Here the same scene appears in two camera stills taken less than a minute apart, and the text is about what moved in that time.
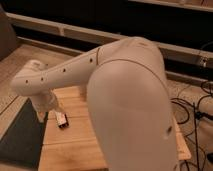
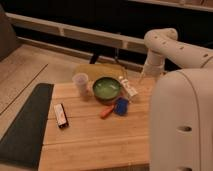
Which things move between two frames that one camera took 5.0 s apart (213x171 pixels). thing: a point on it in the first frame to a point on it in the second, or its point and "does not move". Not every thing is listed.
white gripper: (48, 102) to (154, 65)
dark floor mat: (23, 140) does not move
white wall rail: (72, 30) does not move
